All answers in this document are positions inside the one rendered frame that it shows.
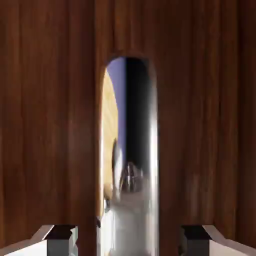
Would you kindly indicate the dark wood drawer front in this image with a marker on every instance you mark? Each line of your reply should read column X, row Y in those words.
column 200, row 100

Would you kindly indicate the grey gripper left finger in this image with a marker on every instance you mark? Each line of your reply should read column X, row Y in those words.
column 58, row 243

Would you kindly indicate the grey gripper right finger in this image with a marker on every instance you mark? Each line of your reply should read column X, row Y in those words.
column 197, row 243

